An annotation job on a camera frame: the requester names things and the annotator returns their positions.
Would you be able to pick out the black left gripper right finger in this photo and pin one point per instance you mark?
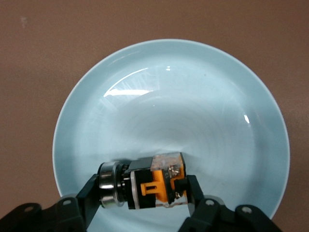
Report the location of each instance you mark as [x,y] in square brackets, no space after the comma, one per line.
[205,215]

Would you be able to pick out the round light blue plate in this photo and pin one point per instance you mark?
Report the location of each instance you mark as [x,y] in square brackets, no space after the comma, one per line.
[181,101]

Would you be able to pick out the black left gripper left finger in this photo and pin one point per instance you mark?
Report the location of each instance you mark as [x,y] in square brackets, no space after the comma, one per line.
[82,205]

